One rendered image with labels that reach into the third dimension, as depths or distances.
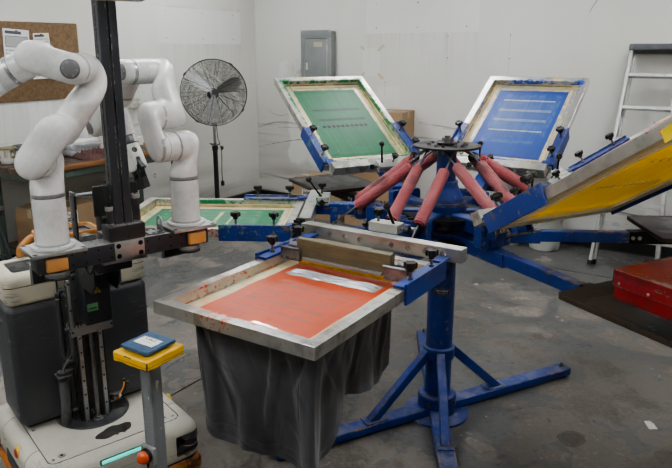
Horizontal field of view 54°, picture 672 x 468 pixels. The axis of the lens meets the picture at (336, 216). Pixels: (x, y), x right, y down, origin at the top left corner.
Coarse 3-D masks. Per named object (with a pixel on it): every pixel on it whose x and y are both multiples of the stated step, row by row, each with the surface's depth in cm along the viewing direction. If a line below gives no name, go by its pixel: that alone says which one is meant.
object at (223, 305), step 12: (300, 264) 239; (276, 276) 226; (288, 276) 226; (300, 276) 226; (252, 288) 215; (216, 300) 205; (228, 300) 205; (228, 312) 195; (240, 312) 195; (252, 312) 195; (264, 312) 195
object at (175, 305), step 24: (264, 264) 232; (192, 288) 205; (216, 288) 212; (168, 312) 192; (192, 312) 186; (216, 312) 186; (360, 312) 186; (384, 312) 194; (240, 336) 178; (264, 336) 173; (288, 336) 171; (336, 336) 172; (312, 360) 165
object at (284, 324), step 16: (336, 288) 215; (352, 288) 215; (384, 288) 215; (352, 304) 201; (256, 320) 189; (272, 320) 189; (288, 320) 189; (320, 320) 189; (336, 320) 189; (304, 336) 179
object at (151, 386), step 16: (128, 352) 170; (160, 352) 170; (176, 352) 172; (144, 368) 165; (160, 368) 175; (144, 384) 174; (160, 384) 175; (144, 400) 175; (160, 400) 176; (144, 416) 177; (160, 416) 177; (160, 432) 178; (160, 448) 179; (160, 464) 179
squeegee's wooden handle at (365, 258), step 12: (300, 240) 235; (312, 240) 232; (312, 252) 233; (324, 252) 230; (336, 252) 227; (348, 252) 224; (360, 252) 222; (372, 252) 219; (384, 252) 218; (348, 264) 225; (360, 264) 223; (372, 264) 220; (384, 264) 217
